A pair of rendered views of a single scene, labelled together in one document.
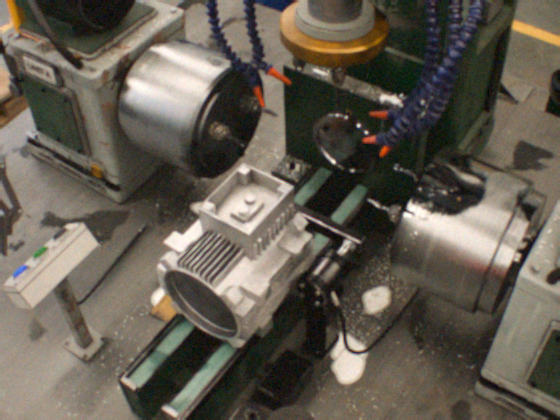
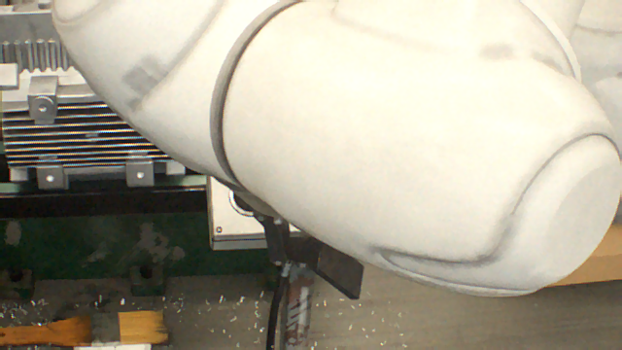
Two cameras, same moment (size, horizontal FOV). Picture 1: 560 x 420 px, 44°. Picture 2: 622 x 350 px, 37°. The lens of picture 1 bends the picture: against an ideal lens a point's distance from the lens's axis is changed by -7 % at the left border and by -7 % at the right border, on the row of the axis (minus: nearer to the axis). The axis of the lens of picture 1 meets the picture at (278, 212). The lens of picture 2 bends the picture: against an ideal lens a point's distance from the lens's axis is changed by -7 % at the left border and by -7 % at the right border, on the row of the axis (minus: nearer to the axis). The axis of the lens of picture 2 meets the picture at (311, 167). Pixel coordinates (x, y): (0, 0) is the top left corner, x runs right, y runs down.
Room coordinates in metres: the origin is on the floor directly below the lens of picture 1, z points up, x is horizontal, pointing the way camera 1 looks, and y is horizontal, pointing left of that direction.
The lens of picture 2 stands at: (1.26, 0.87, 1.58)
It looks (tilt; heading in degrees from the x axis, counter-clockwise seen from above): 35 degrees down; 223
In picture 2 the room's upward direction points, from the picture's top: 4 degrees clockwise
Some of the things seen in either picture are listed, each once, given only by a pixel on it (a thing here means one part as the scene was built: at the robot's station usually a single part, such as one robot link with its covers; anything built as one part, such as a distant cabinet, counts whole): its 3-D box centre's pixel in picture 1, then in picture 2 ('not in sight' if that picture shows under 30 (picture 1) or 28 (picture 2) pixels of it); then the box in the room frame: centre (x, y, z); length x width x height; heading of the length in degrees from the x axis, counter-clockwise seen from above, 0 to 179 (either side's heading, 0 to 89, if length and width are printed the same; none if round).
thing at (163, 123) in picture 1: (174, 99); not in sight; (1.18, 0.20, 1.04); 0.37 x 0.25 x 0.25; 54
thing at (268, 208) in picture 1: (247, 212); (55, 20); (0.80, 0.05, 1.11); 0.12 x 0.11 x 0.07; 144
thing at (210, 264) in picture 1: (236, 265); (95, 92); (0.76, 0.07, 1.02); 0.20 x 0.19 x 0.19; 144
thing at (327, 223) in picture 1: (300, 215); not in sight; (0.87, -0.04, 1.01); 0.26 x 0.04 x 0.03; 54
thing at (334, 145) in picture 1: (345, 144); not in sight; (1.05, -0.14, 1.02); 0.15 x 0.02 x 0.15; 54
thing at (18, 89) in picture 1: (21, 62); not in sight; (1.33, 0.57, 1.07); 0.08 x 0.07 x 0.20; 144
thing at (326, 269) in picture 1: (390, 251); not in sight; (0.85, -0.21, 0.92); 0.45 x 0.13 x 0.24; 144
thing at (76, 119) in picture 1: (99, 84); not in sight; (1.33, 0.40, 0.99); 0.35 x 0.31 x 0.37; 54
